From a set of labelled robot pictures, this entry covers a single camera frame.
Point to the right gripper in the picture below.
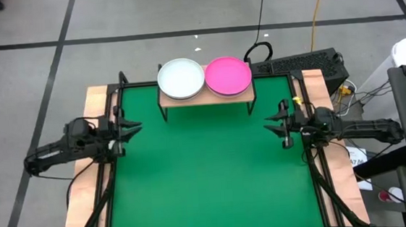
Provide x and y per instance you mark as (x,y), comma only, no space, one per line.
(300,124)

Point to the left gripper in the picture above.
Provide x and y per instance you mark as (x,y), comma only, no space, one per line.
(106,133)

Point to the white round plate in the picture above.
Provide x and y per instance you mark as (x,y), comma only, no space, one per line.
(183,98)
(180,77)

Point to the pink round plate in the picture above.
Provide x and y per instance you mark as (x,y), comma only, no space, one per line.
(228,75)
(230,95)

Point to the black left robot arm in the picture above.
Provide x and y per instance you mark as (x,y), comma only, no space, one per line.
(53,154)

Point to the wooden shelf with black legs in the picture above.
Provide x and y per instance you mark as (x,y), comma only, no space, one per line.
(202,101)

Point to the small yellow tag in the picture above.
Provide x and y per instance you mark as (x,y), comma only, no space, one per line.
(297,100)

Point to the black computer tower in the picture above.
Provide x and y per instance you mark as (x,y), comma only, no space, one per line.
(301,66)

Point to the yellow plug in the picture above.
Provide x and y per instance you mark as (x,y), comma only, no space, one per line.
(345,90)

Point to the green table mat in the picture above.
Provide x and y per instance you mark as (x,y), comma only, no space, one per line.
(211,171)

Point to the white paper sheet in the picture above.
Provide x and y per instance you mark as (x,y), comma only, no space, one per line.
(359,159)

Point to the black bar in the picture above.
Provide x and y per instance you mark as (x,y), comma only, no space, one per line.
(381,163)

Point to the red white cup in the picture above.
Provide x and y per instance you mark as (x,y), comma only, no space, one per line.
(385,196)

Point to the black table frame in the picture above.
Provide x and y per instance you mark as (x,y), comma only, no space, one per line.
(135,85)

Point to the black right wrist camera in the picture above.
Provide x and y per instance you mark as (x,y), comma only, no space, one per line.
(326,116)

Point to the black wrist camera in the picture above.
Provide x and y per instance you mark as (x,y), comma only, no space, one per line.
(326,116)
(79,128)

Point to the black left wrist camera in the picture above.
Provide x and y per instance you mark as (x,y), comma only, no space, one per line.
(79,128)

